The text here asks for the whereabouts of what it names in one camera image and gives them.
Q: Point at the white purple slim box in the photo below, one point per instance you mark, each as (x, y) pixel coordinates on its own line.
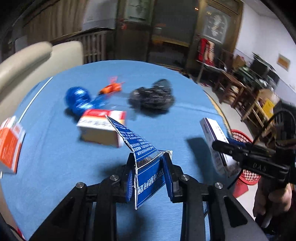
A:
(216, 141)

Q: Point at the black crumpled plastic bag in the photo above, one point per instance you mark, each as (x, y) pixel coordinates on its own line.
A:
(158, 98)

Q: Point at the orange candy wrapper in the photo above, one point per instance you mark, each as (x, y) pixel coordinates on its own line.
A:
(113, 87)

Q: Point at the white thin stick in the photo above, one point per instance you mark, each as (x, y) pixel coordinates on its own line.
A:
(33, 99)

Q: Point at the beige leather sofa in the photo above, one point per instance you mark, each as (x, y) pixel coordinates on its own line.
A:
(27, 67)

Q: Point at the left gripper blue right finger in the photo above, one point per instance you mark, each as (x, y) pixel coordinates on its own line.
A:
(172, 174)

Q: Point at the chair with red clothes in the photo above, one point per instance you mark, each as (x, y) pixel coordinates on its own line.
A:
(205, 55)

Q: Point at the red yellow white medicine box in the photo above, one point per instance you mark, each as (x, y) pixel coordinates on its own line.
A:
(96, 128)

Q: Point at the beige curtain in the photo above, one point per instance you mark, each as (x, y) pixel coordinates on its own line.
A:
(51, 20)

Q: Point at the blue crumpled foil wrapper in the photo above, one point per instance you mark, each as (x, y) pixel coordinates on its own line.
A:
(79, 100)

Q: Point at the small blue toothpaste box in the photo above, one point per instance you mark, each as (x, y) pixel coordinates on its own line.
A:
(149, 175)

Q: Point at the wooden glass door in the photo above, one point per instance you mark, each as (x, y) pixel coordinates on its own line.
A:
(133, 29)

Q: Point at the wooden slatted crib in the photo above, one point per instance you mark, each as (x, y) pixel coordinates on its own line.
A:
(94, 44)

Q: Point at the orange white medicine box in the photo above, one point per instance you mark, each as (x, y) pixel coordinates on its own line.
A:
(11, 140)

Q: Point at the blue table cloth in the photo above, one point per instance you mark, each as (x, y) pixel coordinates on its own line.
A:
(54, 155)

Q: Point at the right hand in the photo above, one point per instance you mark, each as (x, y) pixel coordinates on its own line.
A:
(280, 199)

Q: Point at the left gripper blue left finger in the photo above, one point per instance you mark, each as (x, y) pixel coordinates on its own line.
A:
(129, 177)

